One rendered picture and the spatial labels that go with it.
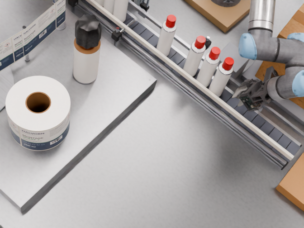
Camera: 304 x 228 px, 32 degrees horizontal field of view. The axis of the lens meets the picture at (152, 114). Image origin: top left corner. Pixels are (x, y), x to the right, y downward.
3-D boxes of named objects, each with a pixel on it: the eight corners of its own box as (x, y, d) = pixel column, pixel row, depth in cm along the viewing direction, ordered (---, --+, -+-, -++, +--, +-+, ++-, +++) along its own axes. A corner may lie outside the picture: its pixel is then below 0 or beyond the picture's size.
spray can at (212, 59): (192, 82, 198) (205, 49, 180) (201, 73, 200) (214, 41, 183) (203, 91, 197) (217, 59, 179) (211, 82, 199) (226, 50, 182)
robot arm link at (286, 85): (321, 69, 160) (320, 97, 159) (294, 75, 170) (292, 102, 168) (302, 63, 157) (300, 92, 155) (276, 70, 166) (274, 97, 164)
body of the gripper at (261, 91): (235, 94, 178) (259, 89, 168) (249, 79, 182) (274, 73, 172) (247, 112, 180) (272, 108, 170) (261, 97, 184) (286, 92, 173)
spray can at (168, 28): (152, 52, 202) (161, 17, 184) (161, 44, 204) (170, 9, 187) (163, 60, 201) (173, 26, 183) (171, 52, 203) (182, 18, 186)
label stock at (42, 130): (79, 136, 181) (81, 116, 168) (23, 160, 174) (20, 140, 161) (54, 90, 188) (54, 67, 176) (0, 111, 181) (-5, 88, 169)
